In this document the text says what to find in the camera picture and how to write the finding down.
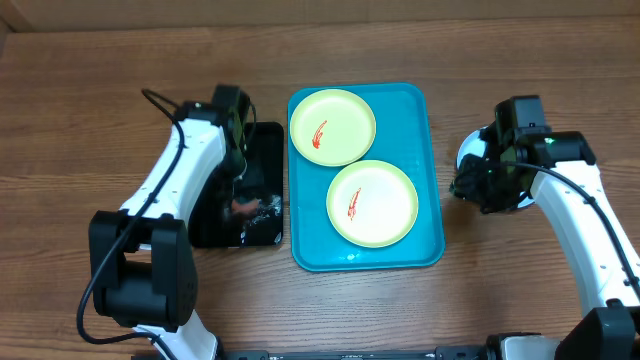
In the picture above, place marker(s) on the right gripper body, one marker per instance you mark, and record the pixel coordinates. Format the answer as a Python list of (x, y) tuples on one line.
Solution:
[(483, 185)]

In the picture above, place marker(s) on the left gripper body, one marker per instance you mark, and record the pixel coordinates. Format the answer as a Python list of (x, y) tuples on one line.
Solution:
[(244, 174)]

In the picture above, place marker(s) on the light blue plate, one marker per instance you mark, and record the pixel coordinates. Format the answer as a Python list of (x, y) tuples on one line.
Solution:
[(474, 145)]

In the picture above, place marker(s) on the yellow-green plate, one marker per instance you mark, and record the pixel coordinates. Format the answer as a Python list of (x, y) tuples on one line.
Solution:
[(332, 127), (372, 203)]

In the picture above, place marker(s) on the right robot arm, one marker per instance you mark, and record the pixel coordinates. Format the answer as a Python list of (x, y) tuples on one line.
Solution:
[(558, 173)]

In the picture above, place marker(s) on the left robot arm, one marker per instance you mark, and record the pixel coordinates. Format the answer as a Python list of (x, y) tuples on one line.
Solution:
[(143, 274)]

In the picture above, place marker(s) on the black rectangular tray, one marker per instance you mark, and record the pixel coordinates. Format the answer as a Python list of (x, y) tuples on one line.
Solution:
[(213, 225)]

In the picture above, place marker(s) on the teal plastic serving tray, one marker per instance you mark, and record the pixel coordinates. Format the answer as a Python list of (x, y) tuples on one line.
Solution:
[(402, 139)]

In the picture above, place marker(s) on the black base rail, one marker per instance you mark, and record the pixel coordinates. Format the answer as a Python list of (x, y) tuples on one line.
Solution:
[(350, 354)]

